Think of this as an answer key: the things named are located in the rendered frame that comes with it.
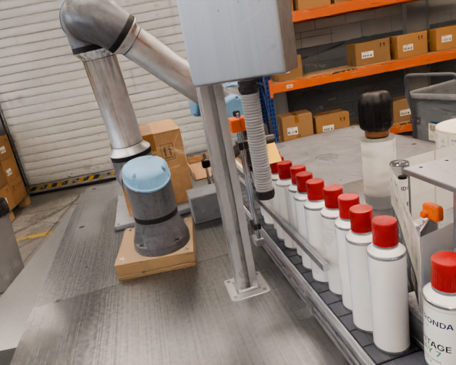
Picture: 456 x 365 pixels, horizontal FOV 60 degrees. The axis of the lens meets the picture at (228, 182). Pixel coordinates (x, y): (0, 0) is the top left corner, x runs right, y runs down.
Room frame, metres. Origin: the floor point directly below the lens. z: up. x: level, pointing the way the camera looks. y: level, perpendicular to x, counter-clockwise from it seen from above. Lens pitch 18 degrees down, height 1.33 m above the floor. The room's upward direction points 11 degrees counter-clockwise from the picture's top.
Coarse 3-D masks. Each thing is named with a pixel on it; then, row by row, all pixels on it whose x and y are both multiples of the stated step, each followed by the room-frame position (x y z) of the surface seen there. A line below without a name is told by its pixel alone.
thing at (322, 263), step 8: (240, 184) 1.15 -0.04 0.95; (256, 200) 0.98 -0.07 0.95; (264, 208) 0.91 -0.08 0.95; (272, 208) 0.88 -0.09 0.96; (272, 216) 0.85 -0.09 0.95; (280, 216) 0.83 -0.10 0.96; (280, 224) 0.80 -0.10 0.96; (288, 224) 0.78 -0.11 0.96; (288, 232) 0.75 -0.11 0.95; (296, 232) 0.73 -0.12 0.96; (296, 240) 0.71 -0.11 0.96; (304, 240) 0.69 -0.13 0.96; (304, 248) 0.67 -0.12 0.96; (312, 248) 0.66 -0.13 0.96; (312, 256) 0.64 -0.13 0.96; (320, 256) 0.62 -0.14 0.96; (320, 264) 0.61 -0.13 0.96; (328, 264) 0.60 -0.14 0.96
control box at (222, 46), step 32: (192, 0) 0.70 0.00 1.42; (224, 0) 0.68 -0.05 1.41; (256, 0) 0.66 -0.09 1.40; (288, 0) 0.71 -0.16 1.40; (192, 32) 0.71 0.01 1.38; (224, 32) 0.68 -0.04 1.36; (256, 32) 0.66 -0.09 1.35; (288, 32) 0.69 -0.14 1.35; (192, 64) 0.71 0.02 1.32; (224, 64) 0.69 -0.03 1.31; (256, 64) 0.67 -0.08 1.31; (288, 64) 0.66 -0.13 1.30
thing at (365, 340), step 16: (240, 176) 1.45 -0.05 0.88; (256, 208) 1.10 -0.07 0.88; (288, 256) 0.79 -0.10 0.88; (304, 272) 0.71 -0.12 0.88; (320, 288) 0.65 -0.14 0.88; (336, 304) 0.59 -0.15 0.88; (352, 320) 0.54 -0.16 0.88; (352, 336) 0.52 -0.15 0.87; (368, 336) 0.50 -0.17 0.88; (368, 352) 0.47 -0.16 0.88; (416, 352) 0.45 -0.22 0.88
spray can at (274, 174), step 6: (282, 156) 0.88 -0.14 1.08; (276, 162) 0.87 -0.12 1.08; (276, 168) 0.87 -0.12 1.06; (276, 174) 0.87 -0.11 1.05; (276, 180) 0.86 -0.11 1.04; (276, 192) 0.86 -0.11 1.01; (276, 198) 0.87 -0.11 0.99; (276, 204) 0.87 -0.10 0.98; (276, 210) 0.87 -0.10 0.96; (276, 222) 0.87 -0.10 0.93; (276, 228) 0.88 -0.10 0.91; (282, 234) 0.86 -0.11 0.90
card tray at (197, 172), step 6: (192, 156) 1.96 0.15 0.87; (198, 156) 1.96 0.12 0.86; (240, 156) 1.86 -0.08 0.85; (192, 162) 1.96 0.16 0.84; (198, 162) 1.95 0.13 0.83; (240, 162) 1.81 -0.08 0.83; (192, 168) 1.87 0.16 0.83; (198, 168) 1.84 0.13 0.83; (204, 168) 1.82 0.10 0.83; (210, 168) 1.80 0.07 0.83; (192, 174) 1.71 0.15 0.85; (198, 174) 1.74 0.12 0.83; (204, 174) 1.73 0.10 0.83; (210, 174) 1.71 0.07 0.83
